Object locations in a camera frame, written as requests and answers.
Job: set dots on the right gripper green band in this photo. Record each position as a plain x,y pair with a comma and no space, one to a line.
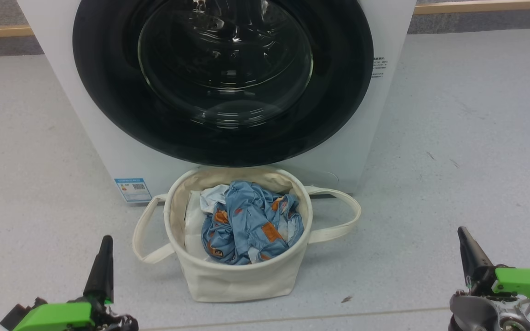
527,285

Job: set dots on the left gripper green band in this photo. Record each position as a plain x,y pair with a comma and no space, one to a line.
53,317

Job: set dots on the white garment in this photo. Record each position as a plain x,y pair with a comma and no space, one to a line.
193,230

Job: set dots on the blue patterned garment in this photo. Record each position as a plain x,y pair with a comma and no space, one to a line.
246,220

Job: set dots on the round black glass washer door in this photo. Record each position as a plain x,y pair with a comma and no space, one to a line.
108,92

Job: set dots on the white front-load washing machine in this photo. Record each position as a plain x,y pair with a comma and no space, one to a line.
85,138

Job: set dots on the blue energy label sticker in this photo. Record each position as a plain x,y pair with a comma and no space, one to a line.
132,190

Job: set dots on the cream canvas laundry basket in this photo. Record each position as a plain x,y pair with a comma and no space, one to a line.
237,280

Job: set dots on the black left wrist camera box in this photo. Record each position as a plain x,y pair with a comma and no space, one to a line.
12,317

